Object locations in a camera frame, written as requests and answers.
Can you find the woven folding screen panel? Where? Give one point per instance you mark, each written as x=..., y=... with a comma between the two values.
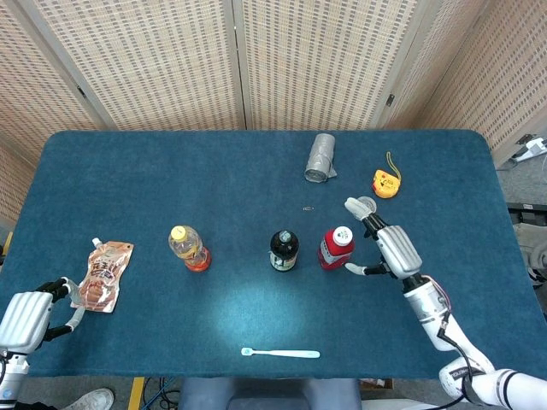
x=483, y=72
x=320, y=64
x=30, y=98
x=149, y=64

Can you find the black metal frame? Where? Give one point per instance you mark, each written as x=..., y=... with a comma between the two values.
x=523, y=210

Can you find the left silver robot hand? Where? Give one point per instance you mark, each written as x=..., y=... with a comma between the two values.
x=23, y=318

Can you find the red bottle white cap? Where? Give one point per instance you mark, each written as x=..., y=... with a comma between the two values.
x=335, y=252

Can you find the light blue toothbrush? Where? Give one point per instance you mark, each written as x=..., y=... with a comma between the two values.
x=286, y=353

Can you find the grey garbage bag roll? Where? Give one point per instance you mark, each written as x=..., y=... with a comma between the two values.
x=320, y=158

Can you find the yellow tape measure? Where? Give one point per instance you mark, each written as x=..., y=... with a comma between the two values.
x=386, y=184

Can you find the brown spout pouch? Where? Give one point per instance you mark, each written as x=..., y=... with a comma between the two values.
x=104, y=273

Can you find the white sneaker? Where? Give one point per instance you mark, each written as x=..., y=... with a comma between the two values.
x=94, y=400

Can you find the beige fabric bundle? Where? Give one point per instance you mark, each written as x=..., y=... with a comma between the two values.
x=532, y=243

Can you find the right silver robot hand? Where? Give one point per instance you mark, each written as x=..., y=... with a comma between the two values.
x=399, y=252

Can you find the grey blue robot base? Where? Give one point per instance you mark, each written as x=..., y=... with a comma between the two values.
x=269, y=395

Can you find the clear round clip container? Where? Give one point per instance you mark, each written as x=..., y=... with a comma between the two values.
x=371, y=204

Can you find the white power strip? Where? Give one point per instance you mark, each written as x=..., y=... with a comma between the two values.
x=532, y=148

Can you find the brown cardboard box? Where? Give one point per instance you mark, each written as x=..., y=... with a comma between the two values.
x=377, y=383

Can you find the blue felt tablecloth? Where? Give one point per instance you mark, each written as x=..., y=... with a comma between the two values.
x=171, y=179

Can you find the dark glass bottle black cap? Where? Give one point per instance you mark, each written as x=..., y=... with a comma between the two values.
x=283, y=252

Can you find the orange tea bottle yellow cap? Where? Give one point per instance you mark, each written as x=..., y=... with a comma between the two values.
x=188, y=247

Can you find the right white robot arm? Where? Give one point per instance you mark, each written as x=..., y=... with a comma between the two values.
x=431, y=312

